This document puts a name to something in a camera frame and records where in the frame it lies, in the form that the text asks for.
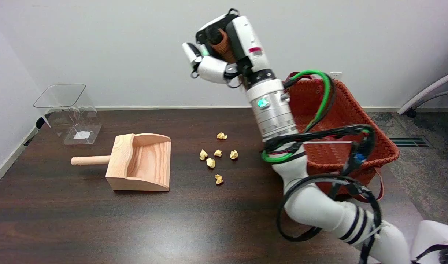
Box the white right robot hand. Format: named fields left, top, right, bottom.
left=182, top=9, right=276, bottom=89

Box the brown hand broom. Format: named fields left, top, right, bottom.
left=208, top=28, right=247, bottom=89

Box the wooden dustpan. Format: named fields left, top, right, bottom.
left=71, top=133, right=171, bottom=192

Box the red woven basket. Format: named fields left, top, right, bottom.
left=282, top=72, right=400, bottom=203

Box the white office chair base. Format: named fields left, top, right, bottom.
left=397, top=69, right=448, bottom=166

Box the clear plastic container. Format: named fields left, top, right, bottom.
left=33, top=84, right=102, bottom=145

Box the floor vent grille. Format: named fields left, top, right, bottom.
left=388, top=135, right=432, bottom=149

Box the green robot cable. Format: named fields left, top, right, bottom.
left=261, top=70, right=334, bottom=164

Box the black wrapped cable bundle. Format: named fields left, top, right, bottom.
left=263, top=124, right=377, bottom=176

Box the black looped cable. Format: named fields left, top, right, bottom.
left=276, top=174, right=382, bottom=264

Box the black bracket at table edge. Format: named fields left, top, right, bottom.
left=24, top=117, right=53, bottom=147

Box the black shoulder cable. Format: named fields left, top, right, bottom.
left=411, top=243, right=448, bottom=264

